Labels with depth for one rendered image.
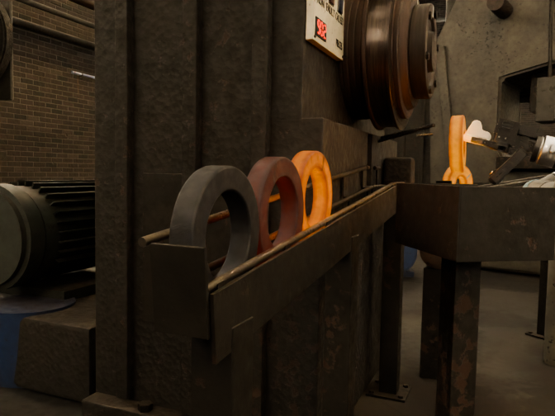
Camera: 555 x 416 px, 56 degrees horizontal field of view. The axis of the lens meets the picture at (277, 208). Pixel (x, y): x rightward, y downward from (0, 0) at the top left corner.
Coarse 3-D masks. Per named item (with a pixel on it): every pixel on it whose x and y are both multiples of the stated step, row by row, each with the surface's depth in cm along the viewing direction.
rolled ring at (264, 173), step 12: (252, 168) 80; (264, 168) 80; (276, 168) 81; (288, 168) 86; (252, 180) 79; (264, 180) 78; (276, 180) 82; (288, 180) 87; (300, 180) 91; (264, 192) 78; (288, 192) 90; (300, 192) 91; (264, 204) 78; (288, 204) 91; (300, 204) 91; (264, 216) 78; (288, 216) 91; (300, 216) 92; (264, 228) 78; (288, 228) 90; (300, 228) 92; (264, 240) 79; (276, 240) 89
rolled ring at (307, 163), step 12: (300, 156) 98; (312, 156) 98; (324, 156) 104; (300, 168) 95; (312, 168) 99; (324, 168) 105; (312, 180) 107; (324, 180) 106; (324, 192) 107; (312, 204) 109; (324, 204) 107; (312, 216) 107; (324, 216) 106; (300, 240) 99
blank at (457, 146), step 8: (456, 120) 138; (464, 120) 142; (456, 128) 137; (464, 128) 143; (456, 136) 136; (448, 144) 137; (456, 144) 136; (464, 144) 146; (456, 152) 136; (464, 152) 145; (456, 160) 138; (464, 160) 144; (456, 168) 140; (464, 168) 144
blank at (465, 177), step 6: (444, 174) 203; (450, 174) 201; (456, 174) 203; (462, 174) 205; (468, 174) 208; (444, 180) 202; (450, 180) 201; (456, 180) 203; (462, 180) 208; (468, 180) 208
